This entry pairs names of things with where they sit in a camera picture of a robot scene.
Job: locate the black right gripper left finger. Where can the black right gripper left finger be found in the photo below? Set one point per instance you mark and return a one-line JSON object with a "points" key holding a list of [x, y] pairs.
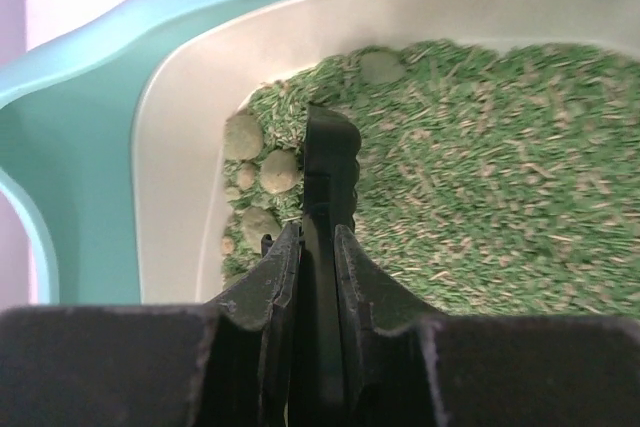
{"points": [[222, 363]]}

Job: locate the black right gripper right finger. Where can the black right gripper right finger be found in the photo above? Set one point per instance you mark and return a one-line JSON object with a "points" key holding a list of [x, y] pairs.
{"points": [[409, 364]]}

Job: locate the black litter scoop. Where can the black litter scoop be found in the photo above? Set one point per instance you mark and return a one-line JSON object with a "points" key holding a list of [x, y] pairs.
{"points": [[304, 379]]}

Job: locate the pale green litter clump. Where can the pale green litter clump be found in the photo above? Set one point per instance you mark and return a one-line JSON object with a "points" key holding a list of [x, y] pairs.
{"points": [[279, 172], [243, 138], [245, 177], [381, 67], [255, 223], [227, 246]]}

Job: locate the green cat litter pellets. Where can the green cat litter pellets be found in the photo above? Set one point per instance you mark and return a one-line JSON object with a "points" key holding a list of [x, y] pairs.
{"points": [[496, 183]]}

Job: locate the teal litter box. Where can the teal litter box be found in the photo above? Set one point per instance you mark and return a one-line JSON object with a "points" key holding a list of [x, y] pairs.
{"points": [[112, 136]]}

